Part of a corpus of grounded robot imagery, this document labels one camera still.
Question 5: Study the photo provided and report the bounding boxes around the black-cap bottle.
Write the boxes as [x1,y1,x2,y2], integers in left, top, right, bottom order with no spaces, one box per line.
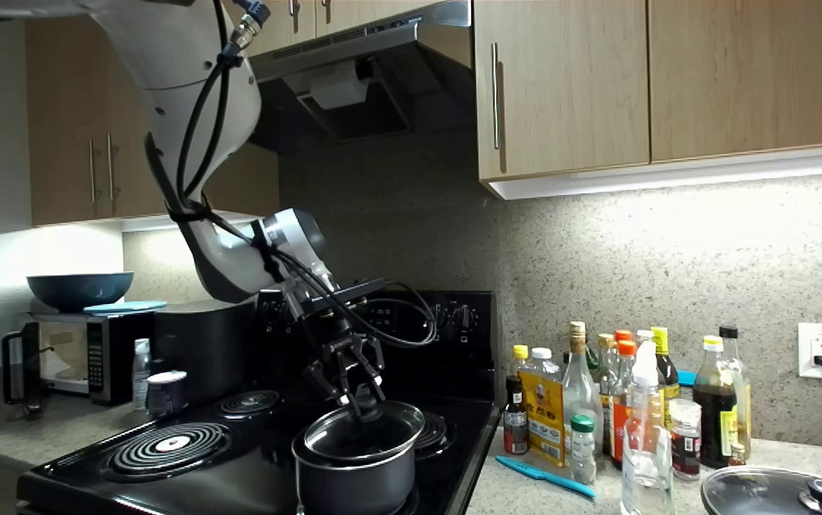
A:
[719,325,756,468]

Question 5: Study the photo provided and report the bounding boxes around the orange-cap bottle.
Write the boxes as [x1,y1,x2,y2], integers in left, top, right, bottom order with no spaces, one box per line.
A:
[609,327,646,470]

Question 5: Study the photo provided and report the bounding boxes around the white nozzle bottle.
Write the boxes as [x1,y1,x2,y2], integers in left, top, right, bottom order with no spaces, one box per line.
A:
[630,329,664,453]

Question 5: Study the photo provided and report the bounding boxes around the yellow-label oil bottle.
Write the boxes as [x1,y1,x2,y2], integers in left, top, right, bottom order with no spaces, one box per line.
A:
[520,346,570,470]

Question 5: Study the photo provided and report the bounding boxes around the green-cap spice shaker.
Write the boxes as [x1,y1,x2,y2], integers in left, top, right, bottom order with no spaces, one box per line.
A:
[566,409,599,486]

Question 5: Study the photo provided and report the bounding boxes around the yellow-cap dark bottle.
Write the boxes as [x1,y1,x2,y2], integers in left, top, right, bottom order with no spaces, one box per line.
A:
[652,325,682,403]

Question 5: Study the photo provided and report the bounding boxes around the white wall outlet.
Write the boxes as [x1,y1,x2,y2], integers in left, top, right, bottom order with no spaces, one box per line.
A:
[798,320,822,380]

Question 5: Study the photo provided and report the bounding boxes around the short wooden cabinet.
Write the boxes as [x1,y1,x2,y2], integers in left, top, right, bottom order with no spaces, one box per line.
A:
[255,0,447,54]

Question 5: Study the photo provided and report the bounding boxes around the clear drinking glass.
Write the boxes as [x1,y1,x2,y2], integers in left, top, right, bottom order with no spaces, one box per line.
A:
[619,419,679,515]

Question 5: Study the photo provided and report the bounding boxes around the small yellow-cap bottle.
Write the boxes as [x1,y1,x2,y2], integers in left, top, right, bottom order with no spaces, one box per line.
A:
[504,342,534,459]

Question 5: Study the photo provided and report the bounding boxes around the clear corked glass bottle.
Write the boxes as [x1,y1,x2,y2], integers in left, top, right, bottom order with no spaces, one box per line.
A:
[561,319,604,460]

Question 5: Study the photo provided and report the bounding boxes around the black microwave oven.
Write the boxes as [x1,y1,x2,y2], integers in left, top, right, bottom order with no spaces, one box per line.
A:
[0,310,155,409]

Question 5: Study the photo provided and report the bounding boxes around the glass frying pan lid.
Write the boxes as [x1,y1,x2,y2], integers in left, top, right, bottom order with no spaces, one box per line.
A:
[696,463,822,515]

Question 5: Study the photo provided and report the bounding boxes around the dark blue bowl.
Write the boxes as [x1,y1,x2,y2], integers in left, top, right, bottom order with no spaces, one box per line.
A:
[26,273,136,315]

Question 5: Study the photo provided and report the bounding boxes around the small teal-cap bottle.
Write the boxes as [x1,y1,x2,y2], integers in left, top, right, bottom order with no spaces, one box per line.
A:
[667,369,705,482]

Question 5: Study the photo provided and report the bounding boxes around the black electric stove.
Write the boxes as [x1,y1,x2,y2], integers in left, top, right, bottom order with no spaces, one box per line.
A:
[14,286,504,515]

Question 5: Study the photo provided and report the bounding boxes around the teal knife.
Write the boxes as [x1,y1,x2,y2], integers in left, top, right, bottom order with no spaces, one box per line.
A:
[494,455,599,503]

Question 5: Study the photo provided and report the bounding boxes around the small glass pot lid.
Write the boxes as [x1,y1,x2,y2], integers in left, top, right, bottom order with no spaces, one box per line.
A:
[299,398,430,470]

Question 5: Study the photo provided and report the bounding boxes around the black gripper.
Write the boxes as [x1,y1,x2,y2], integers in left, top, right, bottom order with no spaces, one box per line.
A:
[279,283,389,419]

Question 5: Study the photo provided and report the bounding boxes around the light blue plate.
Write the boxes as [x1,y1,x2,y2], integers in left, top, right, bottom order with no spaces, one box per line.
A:
[80,299,173,319]

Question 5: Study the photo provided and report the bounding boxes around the black air fryer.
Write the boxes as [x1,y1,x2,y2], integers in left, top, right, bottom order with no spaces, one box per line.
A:
[150,300,258,403]

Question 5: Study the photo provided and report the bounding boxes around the tan-cap bottle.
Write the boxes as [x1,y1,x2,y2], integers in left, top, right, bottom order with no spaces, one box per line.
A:
[593,329,619,403]

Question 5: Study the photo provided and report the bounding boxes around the black saucepan pot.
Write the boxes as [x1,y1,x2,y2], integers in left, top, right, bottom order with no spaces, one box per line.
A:
[289,419,430,515]

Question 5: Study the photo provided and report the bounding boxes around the soy sauce bottle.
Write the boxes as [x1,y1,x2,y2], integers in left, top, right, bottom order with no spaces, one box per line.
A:
[693,333,742,470]

